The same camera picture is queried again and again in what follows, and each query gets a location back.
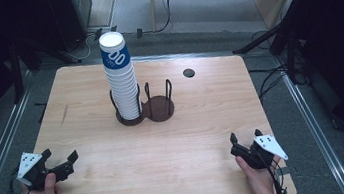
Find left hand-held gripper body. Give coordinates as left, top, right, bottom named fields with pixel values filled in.
left=14, top=146, right=78, bottom=194

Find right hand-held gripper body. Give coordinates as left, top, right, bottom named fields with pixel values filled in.
left=229, top=132, right=290, bottom=174

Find black metal stand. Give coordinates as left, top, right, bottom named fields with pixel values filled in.
left=228, top=8, right=313, bottom=93
left=5, top=31, right=87, bottom=106

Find right hand-held gripper black cable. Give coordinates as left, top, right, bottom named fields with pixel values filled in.
left=261, top=149, right=290, bottom=194

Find dark cabinet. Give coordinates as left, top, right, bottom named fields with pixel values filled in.
left=45, top=0, right=99, bottom=55

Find grey tape piece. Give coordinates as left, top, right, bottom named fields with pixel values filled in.
left=279, top=165, right=296, bottom=177

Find black hanging cable with plug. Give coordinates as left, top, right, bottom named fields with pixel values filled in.
left=131, top=0, right=179, bottom=40

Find black floor cables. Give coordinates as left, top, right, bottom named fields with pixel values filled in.
left=243, top=24, right=310, bottom=100

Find white floor cable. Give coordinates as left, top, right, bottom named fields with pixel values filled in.
left=70, top=30, right=103, bottom=63

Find light wooden shelf unit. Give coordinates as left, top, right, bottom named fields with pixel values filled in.
left=148, top=0, right=311, bottom=45

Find dark brown wire cup holder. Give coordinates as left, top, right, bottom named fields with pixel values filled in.
left=108, top=78, right=178, bottom=129

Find stack of white paper cups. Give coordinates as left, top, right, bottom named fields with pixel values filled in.
left=97, top=29, right=144, bottom=123

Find black round table grommet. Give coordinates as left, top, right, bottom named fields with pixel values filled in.
left=181, top=67, right=197, bottom=79

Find person's right hand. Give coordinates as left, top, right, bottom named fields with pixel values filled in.
left=234, top=150, right=287, bottom=194

